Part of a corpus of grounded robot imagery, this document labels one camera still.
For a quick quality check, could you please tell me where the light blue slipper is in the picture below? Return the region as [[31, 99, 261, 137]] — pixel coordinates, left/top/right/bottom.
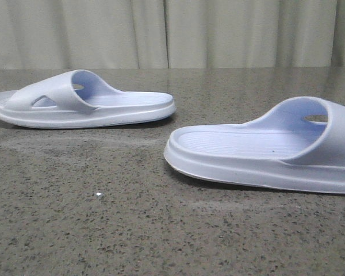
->
[[164, 97, 345, 194], [0, 70, 176, 129]]

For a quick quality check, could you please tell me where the beige background curtain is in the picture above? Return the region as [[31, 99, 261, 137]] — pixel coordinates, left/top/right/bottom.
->
[[0, 1, 345, 69]]

